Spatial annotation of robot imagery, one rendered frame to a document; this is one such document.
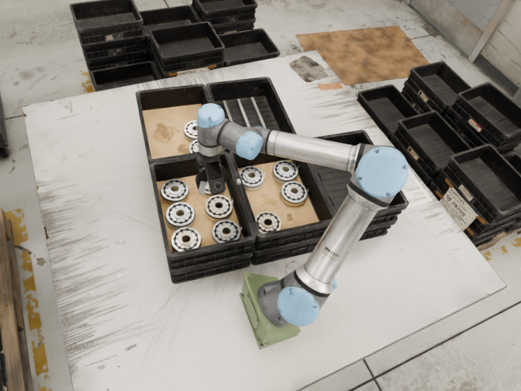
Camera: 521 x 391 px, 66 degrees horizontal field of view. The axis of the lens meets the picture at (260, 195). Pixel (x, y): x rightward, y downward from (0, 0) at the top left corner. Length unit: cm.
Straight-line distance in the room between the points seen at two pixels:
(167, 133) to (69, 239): 57
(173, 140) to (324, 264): 92
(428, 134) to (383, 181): 181
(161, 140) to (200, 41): 126
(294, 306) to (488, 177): 169
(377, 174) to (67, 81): 280
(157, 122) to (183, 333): 89
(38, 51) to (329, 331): 310
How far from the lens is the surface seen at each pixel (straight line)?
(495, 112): 301
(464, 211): 242
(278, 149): 120
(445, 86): 323
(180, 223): 146
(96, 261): 161
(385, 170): 99
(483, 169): 259
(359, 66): 378
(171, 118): 183
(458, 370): 250
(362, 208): 103
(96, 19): 313
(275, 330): 132
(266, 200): 156
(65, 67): 358
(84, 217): 172
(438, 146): 274
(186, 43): 286
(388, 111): 300
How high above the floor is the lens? 210
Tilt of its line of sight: 54 degrees down
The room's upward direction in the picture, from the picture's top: 11 degrees clockwise
